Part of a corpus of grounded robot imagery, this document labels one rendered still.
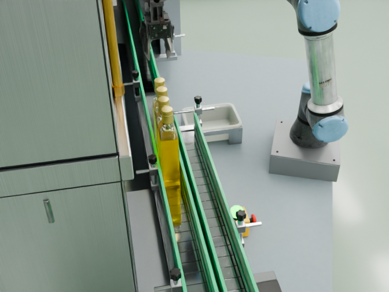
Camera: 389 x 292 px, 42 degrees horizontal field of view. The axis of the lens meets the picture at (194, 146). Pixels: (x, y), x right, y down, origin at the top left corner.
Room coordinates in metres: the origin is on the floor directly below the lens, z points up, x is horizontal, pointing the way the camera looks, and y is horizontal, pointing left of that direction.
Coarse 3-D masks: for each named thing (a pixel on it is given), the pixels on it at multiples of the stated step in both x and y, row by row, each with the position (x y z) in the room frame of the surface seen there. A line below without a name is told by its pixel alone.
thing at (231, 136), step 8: (232, 128) 1.61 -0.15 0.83; (240, 128) 1.62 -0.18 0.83; (208, 136) 1.60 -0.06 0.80; (216, 136) 1.60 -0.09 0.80; (224, 136) 1.61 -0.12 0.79; (232, 136) 1.61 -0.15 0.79; (240, 136) 1.62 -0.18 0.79; (208, 144) 1.60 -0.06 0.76; (216, 144) 1.60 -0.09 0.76; (224, 144) 1.61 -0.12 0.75
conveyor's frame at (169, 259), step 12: (120, 0) 2.85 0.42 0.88; (120, 12) 2.68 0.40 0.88; (132, 60) 2.10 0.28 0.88; (144, 120) 1.61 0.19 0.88; (144, 132) 1.52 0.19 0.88; (144, 144) 1.50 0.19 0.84; (156, 192) 1.19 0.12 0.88; (156, 204) 1.14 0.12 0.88; (168, 240) 0.99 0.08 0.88; (168, 252) 0.94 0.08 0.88; (168, 264) 0.90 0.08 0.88
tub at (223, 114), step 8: (216, 104) 1.77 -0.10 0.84; (224, 104) 1.77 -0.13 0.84; (232, 104) 1.77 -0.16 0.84; (192, 112) 1.74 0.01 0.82; (208, 112) 1.76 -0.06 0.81; (216, 112) 1.76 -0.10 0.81; (224, 112) 1.77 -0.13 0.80; (232, 112) 1.74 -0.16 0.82; (184, 120) 1.66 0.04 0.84; (192, 120) 1.74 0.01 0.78; (208, 120) 1.75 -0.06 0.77; (216, 120) 1.76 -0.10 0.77; (224, 120) 1.76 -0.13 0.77; (232, 120) 1.72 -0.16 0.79; (240, 120) 1.65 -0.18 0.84; (208, 128) 1.60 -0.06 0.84; (216, 128) 1.60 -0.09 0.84; (224, 128) 1.60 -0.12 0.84
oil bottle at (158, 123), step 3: (159, 117) 1.31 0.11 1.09; (156, 120) 1.31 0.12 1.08; (159, 120) 1.29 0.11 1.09; (156, 123) 1.30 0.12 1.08; (159, 123) 1.28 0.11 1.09; (162, 123) 1.28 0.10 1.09; (156, 126) 1.29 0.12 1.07; (159, 126) 1.28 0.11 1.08; (156, 129) 1.30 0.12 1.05; (156, 132) 1.30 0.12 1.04; (156, 135) 1.31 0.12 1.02; (156, 138) 1.32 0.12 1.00; (159, 147) 1.27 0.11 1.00; (159, 150) 1.27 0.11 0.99; (159, 153) 1.27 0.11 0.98; (159, 156) 1.28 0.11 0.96; (159, 159) 1.28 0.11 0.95
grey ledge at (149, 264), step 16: (128, 192) 1.19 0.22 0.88; (144, 192) 1.19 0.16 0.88; (128, 208) 1.12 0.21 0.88; (144, 208) 1.12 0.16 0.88; (144, 224) 1.05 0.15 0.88; (144, 240) 0.99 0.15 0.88; (160, 240) 0.99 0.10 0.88; (144, 256) 0.93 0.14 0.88; (160, 256) 0.93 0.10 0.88; (144, 272) 0.87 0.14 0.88; (160, 272) 0.87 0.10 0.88; (144, 288) 0.82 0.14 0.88
